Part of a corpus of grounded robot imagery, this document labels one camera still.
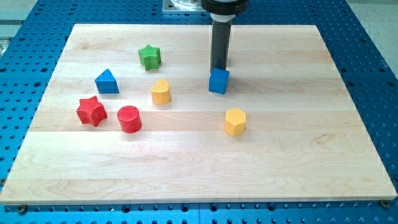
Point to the black robot arm flange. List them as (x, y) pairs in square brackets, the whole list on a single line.
[(225, 8)]

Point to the blue triangle block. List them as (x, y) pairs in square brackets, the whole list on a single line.
[(106, 83)]

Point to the yellow hexagon block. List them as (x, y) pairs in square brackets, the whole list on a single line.
[(234, 122)]

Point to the blue cube block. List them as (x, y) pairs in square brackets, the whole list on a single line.
[(218, 81)]

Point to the yellow heart block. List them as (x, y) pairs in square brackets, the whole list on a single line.
[(160, 92)]

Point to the red cylinder block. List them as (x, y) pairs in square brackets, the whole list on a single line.
[(129, 119)]

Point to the light wooden board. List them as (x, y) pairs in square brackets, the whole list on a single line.
[(303, 138)]

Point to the green star block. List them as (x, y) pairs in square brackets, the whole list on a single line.
[(150, 57)]

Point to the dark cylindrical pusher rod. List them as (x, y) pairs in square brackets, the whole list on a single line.
[(220, 34)]

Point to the red star block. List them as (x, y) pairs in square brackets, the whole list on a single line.
[(91, 111)]

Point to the left board clamp screw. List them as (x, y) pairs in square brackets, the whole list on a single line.
[(21, 209)]

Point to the board clamp screw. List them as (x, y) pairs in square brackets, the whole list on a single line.
[(21, 209), (384, 203)]

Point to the right board clamp screw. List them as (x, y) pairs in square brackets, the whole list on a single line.
[(384, 203)]

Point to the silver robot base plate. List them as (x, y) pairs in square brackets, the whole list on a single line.
[(176, 6)]

